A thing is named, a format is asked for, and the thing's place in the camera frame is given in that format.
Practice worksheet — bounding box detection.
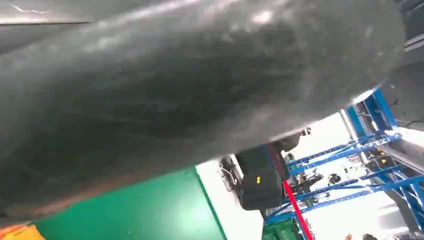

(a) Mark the red pole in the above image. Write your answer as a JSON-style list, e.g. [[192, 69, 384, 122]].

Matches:
[[267, 144, 315, 240]]

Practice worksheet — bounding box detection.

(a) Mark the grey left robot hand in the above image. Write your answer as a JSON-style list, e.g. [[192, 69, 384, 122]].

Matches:
[[0, 0, 406, 220]]

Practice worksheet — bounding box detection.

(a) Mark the green plastic crate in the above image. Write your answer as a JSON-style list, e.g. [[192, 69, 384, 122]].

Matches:
[[261, 218, 303, 240]]

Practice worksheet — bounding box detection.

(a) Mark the blue metal truss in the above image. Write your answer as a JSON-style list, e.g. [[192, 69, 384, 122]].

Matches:
[[264, 132, 424, 233]]

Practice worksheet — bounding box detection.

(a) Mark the black case with yellow label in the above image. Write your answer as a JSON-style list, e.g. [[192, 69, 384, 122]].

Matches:
[[235, 145, 290, 212]]

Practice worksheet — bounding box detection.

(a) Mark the blue framed rack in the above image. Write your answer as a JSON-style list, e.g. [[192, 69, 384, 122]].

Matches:
[[343, 88, 399, 137]]

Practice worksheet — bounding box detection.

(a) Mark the green table mat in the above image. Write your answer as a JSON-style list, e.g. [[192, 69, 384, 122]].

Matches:
[[31, 167, 229, 240]]

